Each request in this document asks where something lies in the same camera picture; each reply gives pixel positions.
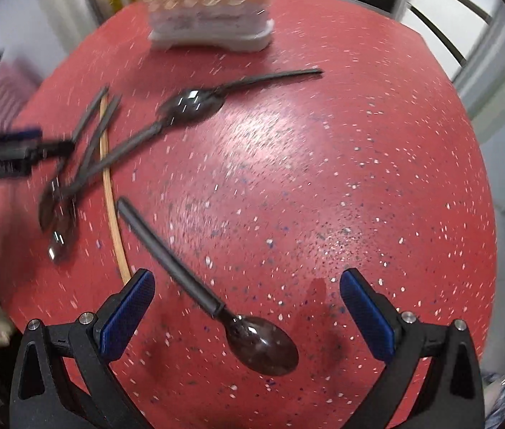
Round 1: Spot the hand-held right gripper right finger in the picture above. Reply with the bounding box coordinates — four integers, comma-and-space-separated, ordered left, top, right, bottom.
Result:
339, 268, 486, 429

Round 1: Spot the dark plastic spoon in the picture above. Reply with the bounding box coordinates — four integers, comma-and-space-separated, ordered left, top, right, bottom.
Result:
58, 118, 166, 197
116, 197, 300, 376
156, 68, 325, 126
38, 86, 110, 233
47, 95, 123, 263

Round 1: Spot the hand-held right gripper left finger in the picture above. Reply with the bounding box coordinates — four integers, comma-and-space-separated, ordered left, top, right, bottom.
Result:
10, 268, 157, 429

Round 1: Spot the pink plastic stool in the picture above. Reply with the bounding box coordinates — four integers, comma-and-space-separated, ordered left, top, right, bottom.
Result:
0, 58, 43, 144

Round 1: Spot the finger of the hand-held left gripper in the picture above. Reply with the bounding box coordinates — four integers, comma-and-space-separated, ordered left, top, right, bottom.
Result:
0, 128, 44, 145
24, 140, 75, 162

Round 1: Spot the beige plastic utensil holder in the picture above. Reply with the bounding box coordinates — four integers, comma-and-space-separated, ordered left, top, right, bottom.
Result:
145, 0, 275, 52

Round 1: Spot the wooden chopstick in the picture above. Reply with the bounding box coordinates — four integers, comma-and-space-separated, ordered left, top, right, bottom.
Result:
99, 96, 132, 286

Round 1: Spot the blue patterned cloth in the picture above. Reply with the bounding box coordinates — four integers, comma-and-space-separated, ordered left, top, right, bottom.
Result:
480, 369, 505, 429

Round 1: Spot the white refrigerator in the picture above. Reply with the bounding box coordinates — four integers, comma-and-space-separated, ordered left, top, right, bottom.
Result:
402, 0, 499, 72

